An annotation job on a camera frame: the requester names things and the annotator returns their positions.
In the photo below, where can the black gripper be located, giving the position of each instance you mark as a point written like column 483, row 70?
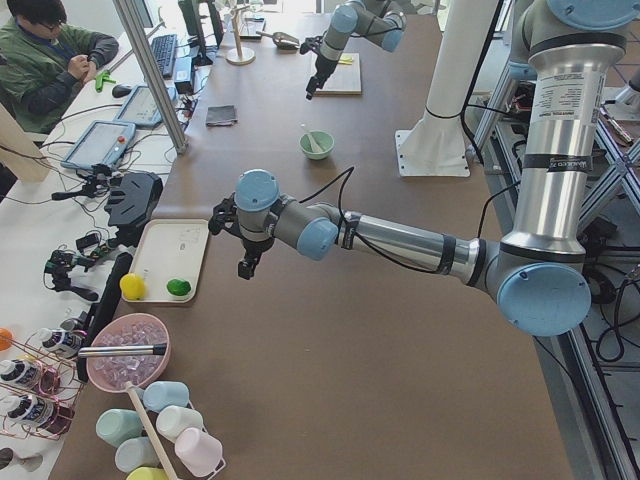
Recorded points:
column 323, row 65
column 249, row 246

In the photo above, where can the light green bowl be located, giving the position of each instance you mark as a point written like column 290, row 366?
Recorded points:
column 324, row 139

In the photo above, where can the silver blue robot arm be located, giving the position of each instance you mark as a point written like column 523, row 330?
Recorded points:
column 534, row 272

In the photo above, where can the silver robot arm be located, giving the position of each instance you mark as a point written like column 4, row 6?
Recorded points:
column 382, row 23

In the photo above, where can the metal tongs on bowl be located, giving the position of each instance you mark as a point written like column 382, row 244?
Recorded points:
column 123, row 350

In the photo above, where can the pink bowl of ice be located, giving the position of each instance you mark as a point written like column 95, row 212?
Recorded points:
column 110, row 374

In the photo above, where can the wooden long spoon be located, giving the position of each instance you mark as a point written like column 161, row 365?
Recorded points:
column 165, row 462

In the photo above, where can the bamboo cutting board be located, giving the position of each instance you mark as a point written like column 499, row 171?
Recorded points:
column 346, row 79

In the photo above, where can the metal scoop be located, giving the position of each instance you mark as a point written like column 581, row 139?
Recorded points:
column 281, row 40

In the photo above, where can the green lime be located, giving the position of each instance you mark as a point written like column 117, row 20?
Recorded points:
column 178, row 287

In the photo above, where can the cream tray with bear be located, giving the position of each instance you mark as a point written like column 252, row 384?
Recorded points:
column 170, row 248

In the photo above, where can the wooden mug tree stand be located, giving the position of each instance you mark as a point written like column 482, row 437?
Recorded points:
column 239, row 55

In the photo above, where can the grey folded cloth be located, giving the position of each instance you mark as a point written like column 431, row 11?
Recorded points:
column 223, row 115

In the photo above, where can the yellow lemon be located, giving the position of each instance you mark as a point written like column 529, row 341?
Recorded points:
column 132, row 287

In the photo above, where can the black keyboard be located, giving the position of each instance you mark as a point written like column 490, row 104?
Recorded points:
column 163, row 48

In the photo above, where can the light blue cup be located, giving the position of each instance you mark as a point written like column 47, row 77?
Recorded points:
column 161, row 394

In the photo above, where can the white cup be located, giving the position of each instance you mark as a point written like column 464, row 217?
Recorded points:
column 173, row 420

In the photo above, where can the blue teach pendant far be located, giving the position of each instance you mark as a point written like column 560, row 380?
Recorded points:
column 140, row 109

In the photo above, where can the blue teach pendant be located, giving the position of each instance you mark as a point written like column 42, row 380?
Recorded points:
column 140, row 109
column 102, row 143

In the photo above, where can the blue teach pendant near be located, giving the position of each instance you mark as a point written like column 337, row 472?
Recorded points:
column 102, row 143

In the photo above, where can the computer mouse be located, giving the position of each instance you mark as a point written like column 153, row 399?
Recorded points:
column 121, row 90

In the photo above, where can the pink cup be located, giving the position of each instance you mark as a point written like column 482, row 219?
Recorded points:
column 200, row 453

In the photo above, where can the mint green cup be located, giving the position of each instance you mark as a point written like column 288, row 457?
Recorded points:
column 115, row 426

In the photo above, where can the pale blue cup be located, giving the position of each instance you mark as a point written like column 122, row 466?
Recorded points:
column 134, row 453

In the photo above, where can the yellow cup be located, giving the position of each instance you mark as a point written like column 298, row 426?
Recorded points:
column 147, row 473

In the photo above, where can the person in green jacket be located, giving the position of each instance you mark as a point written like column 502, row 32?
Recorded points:
column 47, row 62

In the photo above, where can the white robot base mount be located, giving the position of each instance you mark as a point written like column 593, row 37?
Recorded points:
column 435, row 146

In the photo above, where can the aluminium frame post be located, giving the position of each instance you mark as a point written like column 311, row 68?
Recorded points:
column 134, row 29

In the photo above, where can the copper wire bottle rack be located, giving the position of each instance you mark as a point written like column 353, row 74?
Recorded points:
column 39, row 383

